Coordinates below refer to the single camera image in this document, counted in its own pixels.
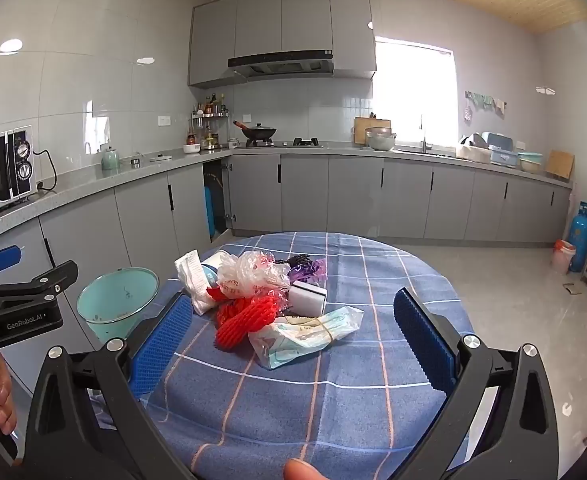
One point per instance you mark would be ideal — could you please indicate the orange white bucket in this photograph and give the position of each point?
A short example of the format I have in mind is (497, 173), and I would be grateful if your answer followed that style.
(563, 257)

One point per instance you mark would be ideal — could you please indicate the black wok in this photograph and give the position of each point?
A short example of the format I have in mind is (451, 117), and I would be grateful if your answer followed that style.
(259, 132)

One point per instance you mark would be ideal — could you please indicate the blue jug in cabinet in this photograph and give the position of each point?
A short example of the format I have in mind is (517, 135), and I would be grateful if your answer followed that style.
(209, 210)

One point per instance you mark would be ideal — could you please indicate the wooden cutting board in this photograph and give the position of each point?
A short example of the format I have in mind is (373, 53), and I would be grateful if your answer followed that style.
(368, 127)

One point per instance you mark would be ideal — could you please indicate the grey kitchen base cabinets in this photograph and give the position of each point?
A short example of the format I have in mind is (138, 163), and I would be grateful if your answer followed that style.
(353, 195)

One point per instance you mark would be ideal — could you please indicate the green plastic basin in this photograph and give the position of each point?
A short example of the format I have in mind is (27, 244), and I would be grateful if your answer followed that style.
(530, 164)

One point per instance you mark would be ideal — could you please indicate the clear face mask package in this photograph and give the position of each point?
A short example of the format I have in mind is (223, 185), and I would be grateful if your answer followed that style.
(303, 335)

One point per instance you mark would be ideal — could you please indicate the person's right hand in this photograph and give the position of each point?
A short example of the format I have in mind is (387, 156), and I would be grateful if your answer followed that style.
(303, 471)

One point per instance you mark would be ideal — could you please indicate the mint green waste bin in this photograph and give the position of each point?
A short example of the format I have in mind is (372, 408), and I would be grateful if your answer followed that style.
(118, 290)

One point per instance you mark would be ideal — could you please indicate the white bowl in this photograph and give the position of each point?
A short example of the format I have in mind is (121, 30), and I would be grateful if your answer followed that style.
(191, 148)

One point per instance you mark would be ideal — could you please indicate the white sponge block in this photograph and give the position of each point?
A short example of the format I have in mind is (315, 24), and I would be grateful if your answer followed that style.
(307, 300)

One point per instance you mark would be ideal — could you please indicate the white dish basket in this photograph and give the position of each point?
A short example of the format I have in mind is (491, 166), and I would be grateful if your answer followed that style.
(473, 152)

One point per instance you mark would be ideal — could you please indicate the wall rail with cloths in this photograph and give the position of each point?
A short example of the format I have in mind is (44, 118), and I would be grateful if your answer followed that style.
(483, 100)

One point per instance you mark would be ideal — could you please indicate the metal spice rack with bottles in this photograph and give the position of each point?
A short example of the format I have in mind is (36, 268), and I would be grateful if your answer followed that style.
(208, 130)

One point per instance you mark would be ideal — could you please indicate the gas stove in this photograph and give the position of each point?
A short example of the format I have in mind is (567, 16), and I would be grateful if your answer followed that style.
(303, 142)

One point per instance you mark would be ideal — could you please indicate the blue dish container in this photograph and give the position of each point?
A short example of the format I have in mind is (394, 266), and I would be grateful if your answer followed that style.
(503, 152)

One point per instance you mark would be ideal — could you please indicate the red foam fruit net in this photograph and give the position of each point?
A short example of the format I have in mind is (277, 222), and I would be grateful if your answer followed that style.
(246, 322)

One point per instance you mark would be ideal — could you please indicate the purple snack wrapper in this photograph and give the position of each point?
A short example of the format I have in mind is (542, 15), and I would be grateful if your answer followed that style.
(311, 271)

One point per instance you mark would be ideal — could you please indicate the black range hood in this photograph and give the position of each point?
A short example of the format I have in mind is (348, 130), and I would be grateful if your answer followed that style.
(281, 62)

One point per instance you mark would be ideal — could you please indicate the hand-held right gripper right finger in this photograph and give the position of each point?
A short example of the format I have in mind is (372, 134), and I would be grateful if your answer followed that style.
(423, 340)

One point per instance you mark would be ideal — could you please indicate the blue gas cylinder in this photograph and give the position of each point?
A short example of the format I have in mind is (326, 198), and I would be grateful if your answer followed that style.
(581, 235)

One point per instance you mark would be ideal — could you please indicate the pale green kettle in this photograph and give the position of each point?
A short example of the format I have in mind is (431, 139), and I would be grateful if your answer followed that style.
(110, 160)

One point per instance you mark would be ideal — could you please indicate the blue plaid tablecloth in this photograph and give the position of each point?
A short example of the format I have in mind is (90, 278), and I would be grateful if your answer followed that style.
(373, 270)

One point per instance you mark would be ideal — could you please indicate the small wooden board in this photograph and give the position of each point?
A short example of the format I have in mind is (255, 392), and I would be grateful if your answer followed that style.
(559, 164)

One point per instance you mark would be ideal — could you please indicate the person's left hand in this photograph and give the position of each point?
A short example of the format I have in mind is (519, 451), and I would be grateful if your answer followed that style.
(1, 395)

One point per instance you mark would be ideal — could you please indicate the clear plastic bag red print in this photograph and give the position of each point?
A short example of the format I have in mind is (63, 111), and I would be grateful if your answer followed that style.
(253, 272)

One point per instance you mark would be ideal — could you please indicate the white paper bag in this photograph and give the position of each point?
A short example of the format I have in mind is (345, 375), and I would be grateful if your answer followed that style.
(193, 280)

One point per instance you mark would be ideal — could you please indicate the metal faucet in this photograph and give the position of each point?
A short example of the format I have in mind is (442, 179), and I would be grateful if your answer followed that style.
(423, 135)

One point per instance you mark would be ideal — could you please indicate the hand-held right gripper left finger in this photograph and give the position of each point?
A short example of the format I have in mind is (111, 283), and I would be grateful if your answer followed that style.
(166, 345)

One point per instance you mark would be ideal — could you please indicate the black foam fruit net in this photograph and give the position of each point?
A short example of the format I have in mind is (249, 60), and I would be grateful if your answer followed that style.
(296, 260)

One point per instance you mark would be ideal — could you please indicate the bright window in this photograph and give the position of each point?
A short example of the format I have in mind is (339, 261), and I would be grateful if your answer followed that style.
(413, 90)

